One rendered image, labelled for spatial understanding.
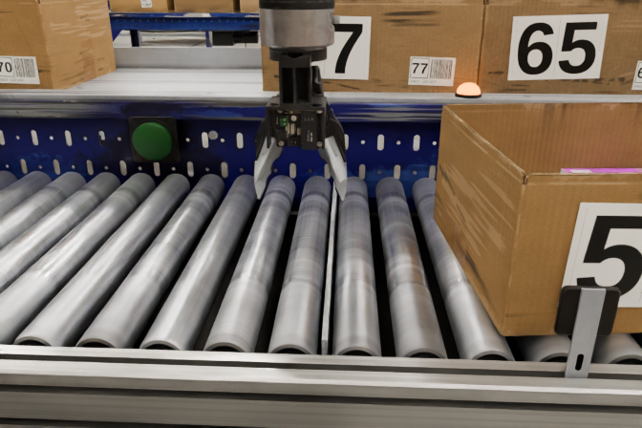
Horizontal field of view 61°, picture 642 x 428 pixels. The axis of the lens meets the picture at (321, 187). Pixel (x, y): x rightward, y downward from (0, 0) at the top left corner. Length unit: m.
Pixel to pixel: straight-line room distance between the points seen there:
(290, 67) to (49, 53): 0.61
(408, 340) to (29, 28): 0.87
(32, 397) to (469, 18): 0.84
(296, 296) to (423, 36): 0.56
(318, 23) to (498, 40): 0.46
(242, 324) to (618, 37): 0.81
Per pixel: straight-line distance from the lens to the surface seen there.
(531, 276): 0.56
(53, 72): 1.15
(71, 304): 0.67
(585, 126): 0.85
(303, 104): 0.64
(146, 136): 1.01
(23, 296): 0.71
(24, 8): 1.14
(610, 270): 0.58
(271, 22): 0.65
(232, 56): 1.35
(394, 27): 0.99
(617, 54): 1.10
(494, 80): 1.04
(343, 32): 0.99
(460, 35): 1.01
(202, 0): 5.43
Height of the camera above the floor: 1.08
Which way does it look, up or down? 21 degrees down
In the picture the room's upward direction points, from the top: straight up
